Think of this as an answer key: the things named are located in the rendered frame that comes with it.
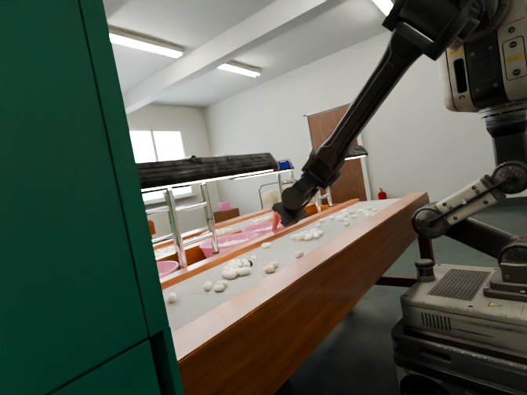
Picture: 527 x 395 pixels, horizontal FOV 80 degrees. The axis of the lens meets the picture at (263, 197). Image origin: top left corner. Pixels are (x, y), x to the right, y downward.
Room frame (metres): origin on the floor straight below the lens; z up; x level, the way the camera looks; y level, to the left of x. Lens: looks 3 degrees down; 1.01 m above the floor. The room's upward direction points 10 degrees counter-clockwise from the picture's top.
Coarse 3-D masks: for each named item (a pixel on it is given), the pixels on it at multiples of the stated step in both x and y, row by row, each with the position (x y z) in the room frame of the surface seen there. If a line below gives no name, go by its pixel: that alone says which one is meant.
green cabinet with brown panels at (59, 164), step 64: (0, 0) 0.33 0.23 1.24; (64, 0) 0.38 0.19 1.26; (0, 64) 0.32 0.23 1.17; (64, 64) 0.37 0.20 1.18; (0, 128) 0.31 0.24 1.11; (64, 128) 0.36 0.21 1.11; (128, 128) 0.41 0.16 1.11; (0, 192) 0.30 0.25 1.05; (64, 192) 0.34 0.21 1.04; (128, 192) 0.40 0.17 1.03; (0, 256) 0.29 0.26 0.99; (64, 256) 0.33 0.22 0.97; (128, 256) 0.39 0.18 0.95; (0, 320) 0.29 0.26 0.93; (64, 320) 0.32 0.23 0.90; (128, 320) 0.37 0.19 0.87; (0, 384) 0.28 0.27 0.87
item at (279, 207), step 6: (276, 204) 0.85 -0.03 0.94; (282, 204) 0.86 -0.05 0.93; (306, 204) 0.83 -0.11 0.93; (276, 210) 0.83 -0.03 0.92; (282, 210) 0.84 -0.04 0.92; (288, 210) 0.84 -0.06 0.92; (294, 210) 0.83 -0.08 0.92; (300, 210) 0.84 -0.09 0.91; (282, 216) 0.82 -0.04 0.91; (288, 216) 0.83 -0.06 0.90; (294, 216) 0.84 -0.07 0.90; (300, 216) 0.86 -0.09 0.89; (288, 222) 0.82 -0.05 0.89
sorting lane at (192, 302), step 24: (360, 216) 1.54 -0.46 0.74; (288, 240) 1.30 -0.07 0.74; (312, 240) 1.22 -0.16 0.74; (264, 264) 0.99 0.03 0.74; (288, 264) 0.95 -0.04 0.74; (168, 288) 0.92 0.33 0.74; (192, 288) 0.88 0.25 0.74; (240, 288) 0.80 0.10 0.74; (168, 312) 0.73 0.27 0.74; (192, 312) 0.70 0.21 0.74
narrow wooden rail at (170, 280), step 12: (348, 204) 1.96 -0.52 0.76; (312, 216) 1.66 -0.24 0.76; (324, 216) 1.70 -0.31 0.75; (288, 228) 1.44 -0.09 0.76; (252, 240) 1.31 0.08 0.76; (264, 240) 1.29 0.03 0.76; (228, 252) 1.15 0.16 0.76; (240, 252) 1.18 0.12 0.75; (204, 264) 1.04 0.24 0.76; (216, 264) 1.08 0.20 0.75; (168, 276) 0.97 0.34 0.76; (180, 276) 0.96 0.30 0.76; (192, 276) 1.00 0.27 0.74
